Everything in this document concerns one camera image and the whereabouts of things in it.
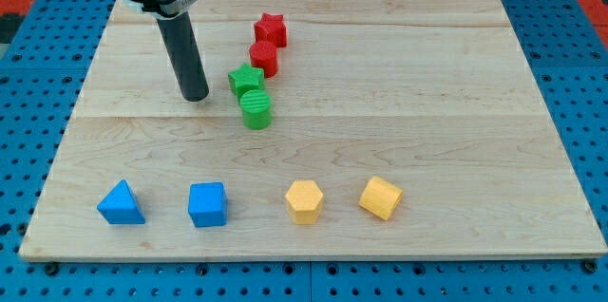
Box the wooden board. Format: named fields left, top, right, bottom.
left=20, top=0, right=607, bottom=262

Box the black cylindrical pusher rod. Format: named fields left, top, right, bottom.
left=157, top=12, right=209, bottom=102

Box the blue cube block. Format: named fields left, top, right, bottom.
left=187, top=182, right=228, bottom=228

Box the yellow hexagon block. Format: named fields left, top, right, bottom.
left=285, top=180, right=324, bottom=225

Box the red star block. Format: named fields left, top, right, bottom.
left=254, top=13, right=288, bottom=47

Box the red cylinder block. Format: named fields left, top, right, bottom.
left=249, top=41, right=278, bottom=78

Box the yellow pentagon block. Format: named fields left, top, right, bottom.
left=358, top=176, right=404, bottom=221

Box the green star block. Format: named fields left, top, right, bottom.
left=228, top=63, right=265, bottom=100

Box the green cylinder block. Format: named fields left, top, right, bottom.
left=239, top=89, right=273, bottom=130

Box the blue triangle block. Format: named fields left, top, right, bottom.
left=97, top=179, right=145, bottom=225

